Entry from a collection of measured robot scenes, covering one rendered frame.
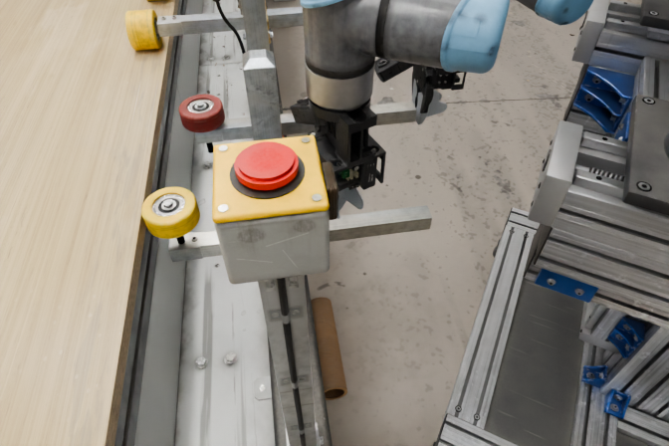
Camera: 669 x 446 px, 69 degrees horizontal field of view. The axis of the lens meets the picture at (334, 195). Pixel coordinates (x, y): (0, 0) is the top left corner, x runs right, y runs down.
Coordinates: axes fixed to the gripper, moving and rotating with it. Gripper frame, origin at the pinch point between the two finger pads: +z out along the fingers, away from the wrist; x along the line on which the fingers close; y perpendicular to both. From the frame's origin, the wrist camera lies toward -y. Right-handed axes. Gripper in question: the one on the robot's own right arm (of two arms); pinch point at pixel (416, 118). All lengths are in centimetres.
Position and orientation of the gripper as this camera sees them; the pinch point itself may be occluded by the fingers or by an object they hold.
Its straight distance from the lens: 103.5
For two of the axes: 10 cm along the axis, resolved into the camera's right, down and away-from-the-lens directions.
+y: 9.9, -1.1, 1.1
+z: 0.0, 7.0, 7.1
